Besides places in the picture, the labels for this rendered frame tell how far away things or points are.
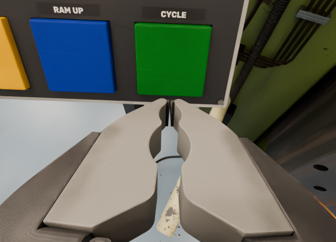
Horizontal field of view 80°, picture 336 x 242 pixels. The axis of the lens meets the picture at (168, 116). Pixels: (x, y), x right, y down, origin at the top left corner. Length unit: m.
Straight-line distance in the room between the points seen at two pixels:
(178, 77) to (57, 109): 1.35
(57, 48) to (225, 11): 0.17
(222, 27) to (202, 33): 0.02
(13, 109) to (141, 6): 1.52
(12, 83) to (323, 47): 0.54
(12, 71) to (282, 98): 0.61
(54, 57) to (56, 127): 1.23
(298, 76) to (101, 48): 0.49
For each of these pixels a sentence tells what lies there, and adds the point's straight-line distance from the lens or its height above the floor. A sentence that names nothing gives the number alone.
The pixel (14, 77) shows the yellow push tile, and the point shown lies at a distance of 0.28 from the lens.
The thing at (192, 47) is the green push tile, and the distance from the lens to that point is 0.21.
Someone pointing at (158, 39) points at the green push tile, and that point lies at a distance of 0.21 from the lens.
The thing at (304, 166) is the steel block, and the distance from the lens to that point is 0.54.
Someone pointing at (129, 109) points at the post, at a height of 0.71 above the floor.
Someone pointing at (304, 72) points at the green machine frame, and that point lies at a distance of 0.59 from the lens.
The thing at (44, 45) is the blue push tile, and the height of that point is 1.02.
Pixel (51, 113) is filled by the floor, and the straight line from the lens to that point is 1.53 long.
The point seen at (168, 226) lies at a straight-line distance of 0.53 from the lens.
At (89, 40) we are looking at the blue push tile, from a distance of 0.23.
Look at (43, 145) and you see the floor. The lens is 1.44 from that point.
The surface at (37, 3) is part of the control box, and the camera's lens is 0.25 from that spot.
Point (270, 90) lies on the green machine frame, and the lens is 0.65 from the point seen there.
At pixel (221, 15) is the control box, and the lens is 0.22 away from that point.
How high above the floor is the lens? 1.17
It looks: 61 degrees down
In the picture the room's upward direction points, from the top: 3 degrees clockwise
